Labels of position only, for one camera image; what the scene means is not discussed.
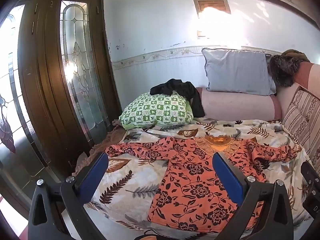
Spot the green checked pillow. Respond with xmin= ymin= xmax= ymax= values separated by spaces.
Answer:
xmin=119 ymin=92 xmax=194 ymax=130

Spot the leaf print blanket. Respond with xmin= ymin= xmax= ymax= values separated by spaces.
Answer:
xmin=82 ymin=119 xmax=315 ymax=240

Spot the wooden leaded glass door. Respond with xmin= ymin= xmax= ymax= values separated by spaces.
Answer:
xmin=17 ymin=0 xmax=120 ymax=178

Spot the orange floral shirt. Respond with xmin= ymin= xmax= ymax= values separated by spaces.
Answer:
xmin=105 ymin=135 xmax=298 ymax=232

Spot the brown fringed cloth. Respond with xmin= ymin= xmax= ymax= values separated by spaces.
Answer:
xmin=72 ymin=120 xmax=130 ymax=178

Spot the light blue pillow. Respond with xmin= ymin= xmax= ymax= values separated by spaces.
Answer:
xmin=201 ymin=47 xmax=277 ymax=96

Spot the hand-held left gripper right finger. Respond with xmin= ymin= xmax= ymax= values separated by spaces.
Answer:
xmin=212 ymin=152 xmax=294 ymax=240

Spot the paper wall notice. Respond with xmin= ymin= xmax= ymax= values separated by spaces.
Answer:
xmin=192 ymin=0 xmax=231 ymax=18

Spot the pink bolster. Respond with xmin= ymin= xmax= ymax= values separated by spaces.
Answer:
xmin=195 ymin=87 xmax=282 ymax=121

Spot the pink sofa backrest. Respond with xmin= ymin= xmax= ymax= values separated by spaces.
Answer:
xmin=275 ymin=61 xmax=320 ymax=120

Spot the black garment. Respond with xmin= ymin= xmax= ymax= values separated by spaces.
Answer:
xmin=150 ymin=78 xmax=206 ymax=118

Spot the dark furry cushion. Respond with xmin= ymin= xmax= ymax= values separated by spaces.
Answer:
xmin=269 ymin=54 xmax=304 ymax=87

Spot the striped sofa cushion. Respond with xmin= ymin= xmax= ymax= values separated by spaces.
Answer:
xmin=281 ymin=85 xmax=320 ymax=165

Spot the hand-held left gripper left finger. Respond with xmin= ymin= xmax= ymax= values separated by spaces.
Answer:
xmin=28 ymin=151 xmax=110 ymax=240

